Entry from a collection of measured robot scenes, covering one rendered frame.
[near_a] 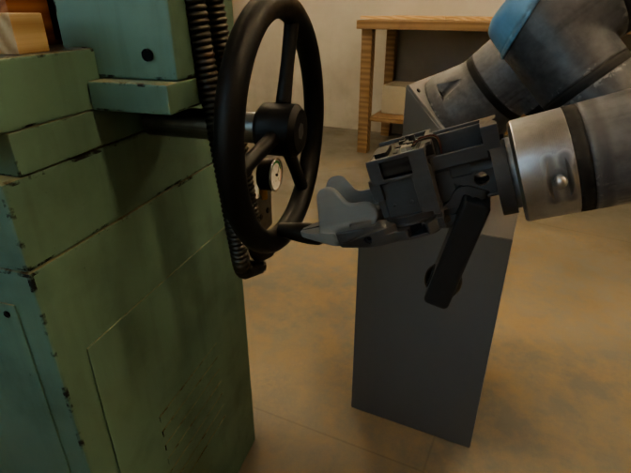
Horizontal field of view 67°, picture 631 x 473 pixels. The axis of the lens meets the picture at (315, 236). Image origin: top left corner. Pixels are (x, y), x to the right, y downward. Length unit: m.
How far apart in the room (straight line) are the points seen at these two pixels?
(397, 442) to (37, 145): 1.01
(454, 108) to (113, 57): 0.61
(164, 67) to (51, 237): 0.20
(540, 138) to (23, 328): 0.52
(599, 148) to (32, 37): 0.49
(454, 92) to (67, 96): 0.67
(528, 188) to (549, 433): 1.02
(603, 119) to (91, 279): 0.52
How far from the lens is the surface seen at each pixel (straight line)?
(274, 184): 0.88
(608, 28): 0.57
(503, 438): 1.32
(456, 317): 1.05
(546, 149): 0.41
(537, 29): 0.54
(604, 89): 0.54
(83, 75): 0.56
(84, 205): 0.56
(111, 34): 0.56
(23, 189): 0.51
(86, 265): 0.58
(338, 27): 4.02
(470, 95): 0.95
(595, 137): 0.42
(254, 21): 0.47
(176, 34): 0.52
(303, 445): 1.23
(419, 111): 0.95
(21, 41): 0.53
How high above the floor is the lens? 0.94
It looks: 26 degrees down
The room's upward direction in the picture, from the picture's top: straight up
